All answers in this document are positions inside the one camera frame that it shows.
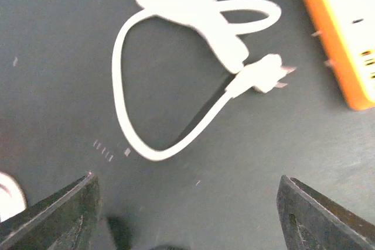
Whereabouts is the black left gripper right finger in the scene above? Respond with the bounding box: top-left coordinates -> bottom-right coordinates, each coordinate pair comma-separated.
277,175 -> 374,249

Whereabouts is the white power strip cable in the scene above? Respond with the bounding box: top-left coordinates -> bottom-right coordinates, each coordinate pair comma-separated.
111,0 -> 297,162

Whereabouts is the pink round power strip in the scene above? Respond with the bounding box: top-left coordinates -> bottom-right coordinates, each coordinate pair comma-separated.
0,172 -> 27,222

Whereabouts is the orange power strip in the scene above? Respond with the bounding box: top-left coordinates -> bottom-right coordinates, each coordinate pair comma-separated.
303,0 -> 374,111

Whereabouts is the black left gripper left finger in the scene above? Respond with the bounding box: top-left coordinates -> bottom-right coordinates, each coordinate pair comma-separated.
1,173 -> 101,249

